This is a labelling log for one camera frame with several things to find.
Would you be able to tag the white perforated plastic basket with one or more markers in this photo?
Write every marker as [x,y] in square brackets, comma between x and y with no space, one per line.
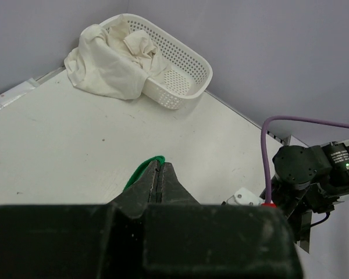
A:
[174,73]

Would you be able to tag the green t shirt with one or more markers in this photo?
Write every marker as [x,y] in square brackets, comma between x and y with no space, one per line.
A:
[141,169]

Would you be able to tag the paper label strip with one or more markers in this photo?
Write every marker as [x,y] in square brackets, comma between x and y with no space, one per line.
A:
[17,92]

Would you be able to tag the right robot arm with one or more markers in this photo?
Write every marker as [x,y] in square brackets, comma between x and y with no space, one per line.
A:
[310,178]

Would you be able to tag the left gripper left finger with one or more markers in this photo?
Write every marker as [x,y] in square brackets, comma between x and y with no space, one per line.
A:
[134,201]

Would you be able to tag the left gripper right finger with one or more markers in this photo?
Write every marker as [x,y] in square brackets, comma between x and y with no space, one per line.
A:
[170,189]

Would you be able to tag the cream white t shirt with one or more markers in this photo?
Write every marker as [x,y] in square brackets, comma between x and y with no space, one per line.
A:
[114,61]

